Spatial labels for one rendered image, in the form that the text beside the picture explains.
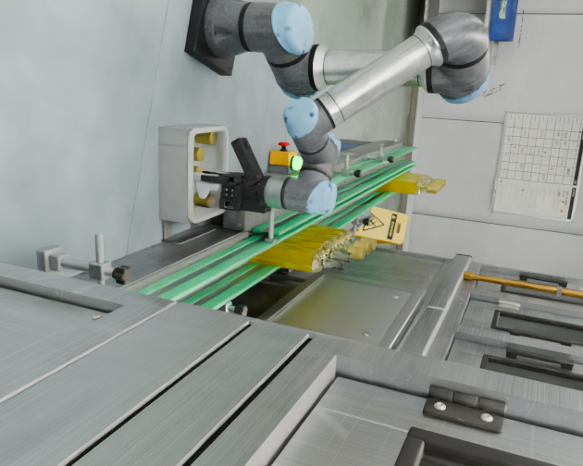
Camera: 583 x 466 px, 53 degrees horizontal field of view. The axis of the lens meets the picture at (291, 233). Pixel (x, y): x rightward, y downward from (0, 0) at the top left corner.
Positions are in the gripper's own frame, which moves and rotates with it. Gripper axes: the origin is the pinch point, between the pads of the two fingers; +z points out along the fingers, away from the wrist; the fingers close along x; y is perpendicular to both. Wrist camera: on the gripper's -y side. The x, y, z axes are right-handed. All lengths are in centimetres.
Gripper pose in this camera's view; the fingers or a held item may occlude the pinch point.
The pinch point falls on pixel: (196, 173)
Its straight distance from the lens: 145.2
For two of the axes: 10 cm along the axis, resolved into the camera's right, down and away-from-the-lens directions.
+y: -0.6, 9.7, 2.4
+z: -9.2, -1.4, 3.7
